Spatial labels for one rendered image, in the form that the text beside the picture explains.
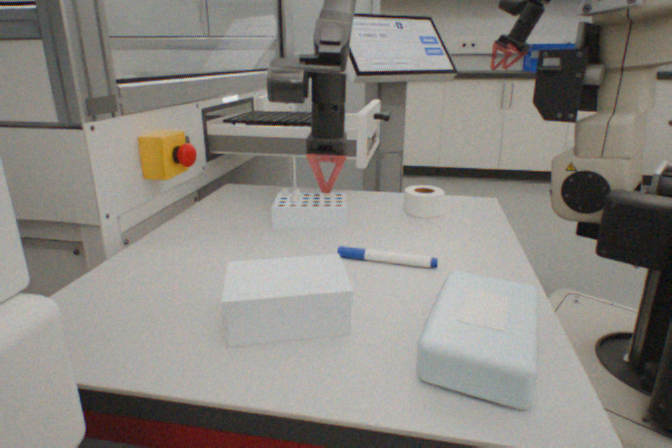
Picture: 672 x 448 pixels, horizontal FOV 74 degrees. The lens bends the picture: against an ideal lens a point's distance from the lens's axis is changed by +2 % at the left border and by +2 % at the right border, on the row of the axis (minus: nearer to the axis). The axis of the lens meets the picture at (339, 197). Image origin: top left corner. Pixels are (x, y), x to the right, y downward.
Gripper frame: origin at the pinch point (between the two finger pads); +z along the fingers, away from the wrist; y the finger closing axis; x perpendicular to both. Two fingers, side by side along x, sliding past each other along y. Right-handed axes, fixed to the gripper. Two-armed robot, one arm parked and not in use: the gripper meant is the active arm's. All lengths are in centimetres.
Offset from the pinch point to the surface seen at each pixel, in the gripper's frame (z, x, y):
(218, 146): -3.1, -23.9, -17.3
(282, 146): -4.1, -10.0, -15.2
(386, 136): 10, 20, -120
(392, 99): -6, 22, -122
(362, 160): -2.7, 6.5, -10.9
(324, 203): 1.5, 0.0, 4.6
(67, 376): -4, -12, 54
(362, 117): -11.1, 6.1, -10.9
